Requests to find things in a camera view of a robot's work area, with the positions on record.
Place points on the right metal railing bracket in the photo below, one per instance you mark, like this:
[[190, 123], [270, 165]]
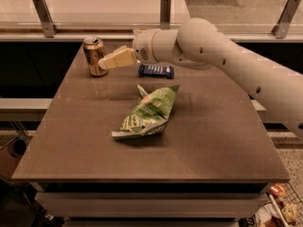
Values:
[[281, 28]]

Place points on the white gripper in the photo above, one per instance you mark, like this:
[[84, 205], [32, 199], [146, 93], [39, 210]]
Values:
[[143, 46]]

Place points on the left metal railing bracket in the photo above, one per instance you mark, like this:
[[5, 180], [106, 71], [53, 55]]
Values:
[[49, 29]]

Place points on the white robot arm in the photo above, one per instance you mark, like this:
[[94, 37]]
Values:
[[277, 88]]

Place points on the middle metal railing bracket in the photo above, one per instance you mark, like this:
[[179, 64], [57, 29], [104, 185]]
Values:
[[165, 8]]

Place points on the blue candy bar wrapper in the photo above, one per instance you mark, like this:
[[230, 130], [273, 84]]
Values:
[[156, 71]]

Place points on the orange soda can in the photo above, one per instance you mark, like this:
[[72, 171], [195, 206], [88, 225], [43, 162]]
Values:
[[93, 50]]

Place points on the glass railing panel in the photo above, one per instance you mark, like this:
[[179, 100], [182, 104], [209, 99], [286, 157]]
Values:
[[92, 12]]

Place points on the metal railing bracket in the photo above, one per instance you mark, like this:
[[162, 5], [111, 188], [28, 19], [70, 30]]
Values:
[[49, 29], [281, 28], [165, 8]]

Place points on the wire basket with snacks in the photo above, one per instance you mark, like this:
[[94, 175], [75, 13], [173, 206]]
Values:
[[283, 208]]

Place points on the green chip bag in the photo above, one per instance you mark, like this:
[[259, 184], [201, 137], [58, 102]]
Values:
[[151, 114]]

